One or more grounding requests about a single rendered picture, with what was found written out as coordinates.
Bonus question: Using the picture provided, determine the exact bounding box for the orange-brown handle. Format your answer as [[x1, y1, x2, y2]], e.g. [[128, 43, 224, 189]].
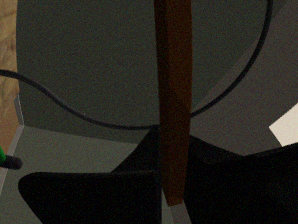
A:
[[154, 0, 193, 206]]

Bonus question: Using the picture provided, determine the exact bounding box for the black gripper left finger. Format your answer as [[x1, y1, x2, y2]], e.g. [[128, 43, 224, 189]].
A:
[[17, 127, 162, 224]]

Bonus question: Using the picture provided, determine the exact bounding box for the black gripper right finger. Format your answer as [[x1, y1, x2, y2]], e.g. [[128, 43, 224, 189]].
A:
[[182, 135, 298, 224]]

